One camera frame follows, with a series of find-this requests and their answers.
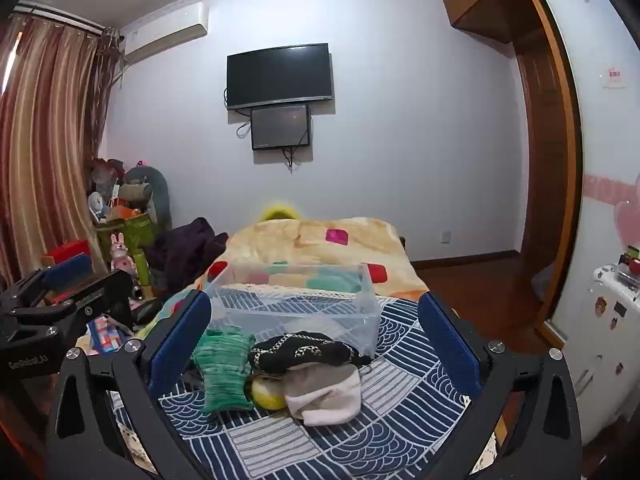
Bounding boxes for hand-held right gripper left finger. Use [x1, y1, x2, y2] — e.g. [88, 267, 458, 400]
[46, 289, 214, 480]

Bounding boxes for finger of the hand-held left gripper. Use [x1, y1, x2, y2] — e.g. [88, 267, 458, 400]
[7, 254, 96, 308]
[30, 269, 136, 335]

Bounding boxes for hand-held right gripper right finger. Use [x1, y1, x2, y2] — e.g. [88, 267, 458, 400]
[418, 290, 585, 480]

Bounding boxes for green knitted cloth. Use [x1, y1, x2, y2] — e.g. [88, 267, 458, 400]
[192, 329, 257, 414]

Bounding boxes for yellow sock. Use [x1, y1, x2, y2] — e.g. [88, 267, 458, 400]
[250, 375, 289, 410]

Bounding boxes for black patterned sock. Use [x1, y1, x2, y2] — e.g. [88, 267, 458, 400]
[248, 330, 374, 375]

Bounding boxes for clear plastic storage box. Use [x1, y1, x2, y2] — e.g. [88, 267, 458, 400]
[202, 261, 382, 359]

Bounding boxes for beige and white sock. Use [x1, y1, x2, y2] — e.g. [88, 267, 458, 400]
[282, 362, 362, 427]

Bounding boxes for red box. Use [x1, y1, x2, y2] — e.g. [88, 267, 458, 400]
[41, 239, 92, 267]

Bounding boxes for pink bunny toy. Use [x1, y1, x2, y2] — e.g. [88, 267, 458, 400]
[109, 232, 137, 275]

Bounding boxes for green bottle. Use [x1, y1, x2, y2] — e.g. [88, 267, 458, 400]
[134, 252, 152, 287]

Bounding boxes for colourful printed packet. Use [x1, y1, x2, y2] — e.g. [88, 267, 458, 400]
[86, 314, 127, 357]

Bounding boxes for green cardboard box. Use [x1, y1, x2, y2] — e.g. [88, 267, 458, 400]
[95, 212, 157, 262]

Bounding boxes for navy wave patterned blanket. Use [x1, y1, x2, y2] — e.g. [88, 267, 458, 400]
[111, 290, 501, 480]

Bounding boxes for pile of plush toys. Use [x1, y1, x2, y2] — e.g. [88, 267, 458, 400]
[88, 157, 127, 224]

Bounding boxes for dark purple cloth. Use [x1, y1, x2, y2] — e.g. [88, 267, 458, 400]
[144, 217, 230, 292]

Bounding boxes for grey long plush toy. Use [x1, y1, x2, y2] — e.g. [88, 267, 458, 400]
[122, 165, 172, 232]

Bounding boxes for striped red brown curtain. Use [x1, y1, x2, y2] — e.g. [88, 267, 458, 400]
[0, 14, 124, 283]

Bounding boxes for white refrigerator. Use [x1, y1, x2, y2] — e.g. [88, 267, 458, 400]
[564, 260, 640, 447]

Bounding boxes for yellow fleece patchwork blanket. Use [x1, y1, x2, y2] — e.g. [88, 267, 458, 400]
[199, 216, 431, 307]

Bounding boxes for yellow plush toy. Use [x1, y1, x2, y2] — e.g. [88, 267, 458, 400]
[257, 200, 301, 222]

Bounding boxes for wooden wardrobe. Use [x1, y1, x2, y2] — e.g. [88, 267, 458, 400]
[438, 0, 640, 348]

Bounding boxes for white air conditioner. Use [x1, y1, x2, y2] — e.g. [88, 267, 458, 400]
[120, 1, 209, 59]

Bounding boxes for red paper sticker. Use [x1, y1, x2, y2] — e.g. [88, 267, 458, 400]
[602, 66, 629, 90]

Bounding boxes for small black wall monitor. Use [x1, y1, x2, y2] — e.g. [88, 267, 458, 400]
[250, 103, 312, 151]

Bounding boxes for large black wall television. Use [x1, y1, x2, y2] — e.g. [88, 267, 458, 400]
[226, 43, 335, 111]

